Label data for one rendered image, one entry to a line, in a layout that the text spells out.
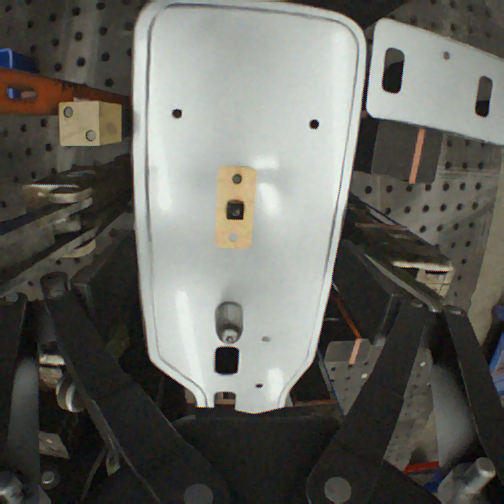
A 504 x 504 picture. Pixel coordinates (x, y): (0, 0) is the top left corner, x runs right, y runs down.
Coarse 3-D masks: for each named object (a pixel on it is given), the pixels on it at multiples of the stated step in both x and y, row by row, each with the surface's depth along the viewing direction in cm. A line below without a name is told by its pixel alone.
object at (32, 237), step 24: (24, 216) 18; (48, 216) 19; (0, 240) 15; (24, 240) 18; (48, 240) 20; (72, 240) 22; (0, 264) 16; (24, 264) 18; (48, 264) 19; (0, 288) 15
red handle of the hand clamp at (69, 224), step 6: (72, 216) 22; (78, 216) 23; (0, 222) 20; (54, 222) 22; (60, 222) 22; (66, 222) 22; (72, 222) 23; (78, 222) 23; (54, 228) 22; (60, 228) 22; (66, 228) 22; (72, 228) 23; (78, 228) 23; (54, 234) 22; (72, 234) 23
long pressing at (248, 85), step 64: (192, 0) 22; (256, 0) 23; (192, 64) 25; (256, 64) 25; (320, 64) 25; (192, 128) 27; (256, 128) 27; (320, 128) 28; (192, 192) 29; (256, 192) 30; (320, 192) 30; (192, 256) 32; (256, 256) 32; (320, 256) 33; (192, 320) 35; (256, 320) 36; (320, 320) 37; (192, 384) 39; (256, 384) 40
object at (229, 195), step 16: (224, 176) 29; (256, 176) 29; (224, 192) 29; (240, 192) 29; (224, 208) 30; (240, 208) 29; (224, 224) 30; (240, 224) 31; (224, 240) 31; (240, 240) 31
